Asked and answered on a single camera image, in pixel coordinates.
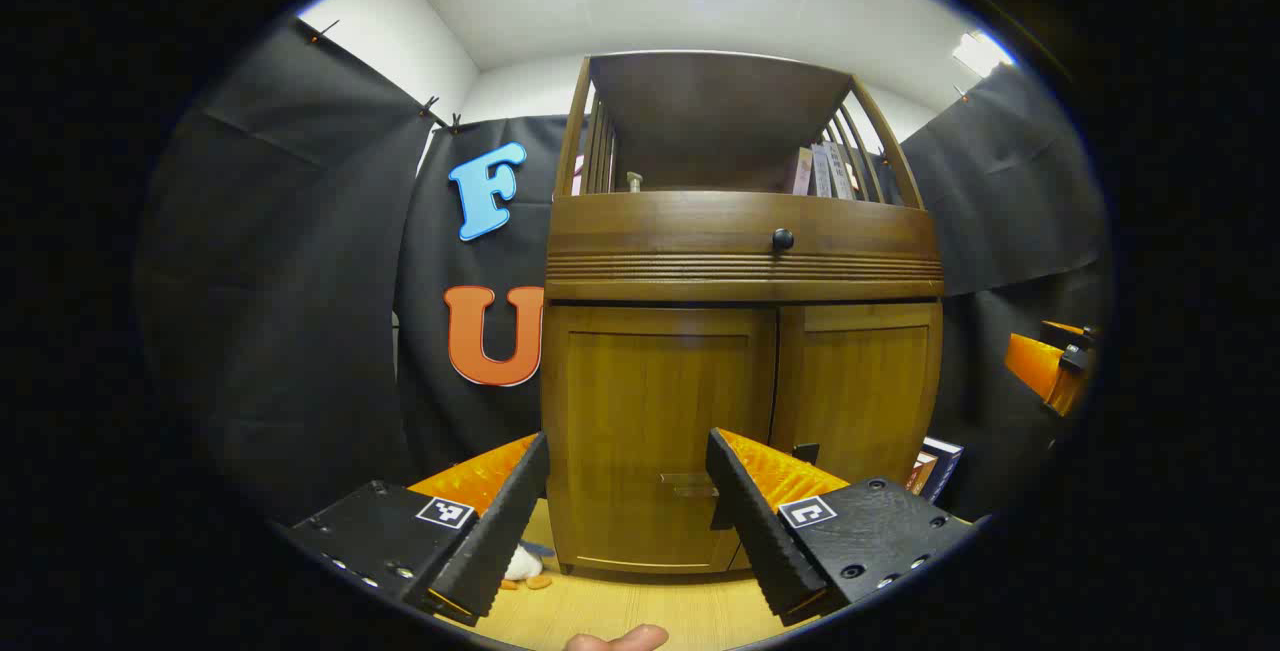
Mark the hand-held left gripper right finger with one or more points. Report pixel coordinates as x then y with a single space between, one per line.
760 531

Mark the black backdrop cloth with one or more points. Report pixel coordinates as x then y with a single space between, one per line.
280 281

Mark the pale pink upright book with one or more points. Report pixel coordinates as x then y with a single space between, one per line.
801 173

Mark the wooden shoe cabinet door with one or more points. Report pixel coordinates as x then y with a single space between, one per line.
640 401
870 391

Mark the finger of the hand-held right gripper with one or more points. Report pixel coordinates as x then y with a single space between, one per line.
1035 363

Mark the black drawer knob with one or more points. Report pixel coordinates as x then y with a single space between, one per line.
782 239

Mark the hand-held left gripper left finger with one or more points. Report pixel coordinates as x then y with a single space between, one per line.
500 531

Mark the tan hardcover book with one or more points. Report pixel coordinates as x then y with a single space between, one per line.
920 473

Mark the blue hardcover book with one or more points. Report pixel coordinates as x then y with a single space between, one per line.
947 461

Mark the ceiling light panel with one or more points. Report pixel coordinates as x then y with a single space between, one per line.
980 52

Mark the penguin plush toy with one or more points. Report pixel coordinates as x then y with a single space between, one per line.
522 563

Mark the white upright book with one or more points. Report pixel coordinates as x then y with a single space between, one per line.
822 171

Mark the wooden double-door shoe cabinet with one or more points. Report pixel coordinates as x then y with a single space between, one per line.
700 261

